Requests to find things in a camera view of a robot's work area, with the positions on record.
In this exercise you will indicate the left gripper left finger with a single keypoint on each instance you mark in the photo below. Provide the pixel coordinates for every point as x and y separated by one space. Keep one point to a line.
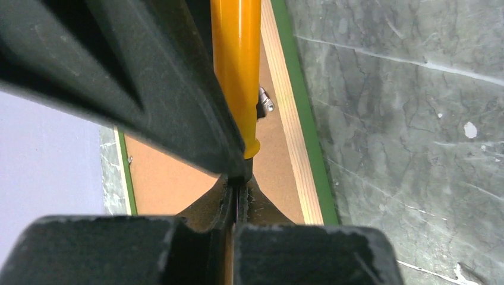
185 249

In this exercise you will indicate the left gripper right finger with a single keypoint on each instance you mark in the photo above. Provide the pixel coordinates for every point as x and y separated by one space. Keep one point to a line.
268 251

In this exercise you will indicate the orange handled screwdriver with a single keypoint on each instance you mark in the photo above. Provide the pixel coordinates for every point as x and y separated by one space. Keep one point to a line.
236 55

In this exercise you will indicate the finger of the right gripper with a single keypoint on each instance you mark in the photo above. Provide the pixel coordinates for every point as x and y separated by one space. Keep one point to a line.
143 66

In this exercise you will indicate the green wooden picture frame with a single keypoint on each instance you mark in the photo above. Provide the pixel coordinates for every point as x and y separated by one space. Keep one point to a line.
289 167

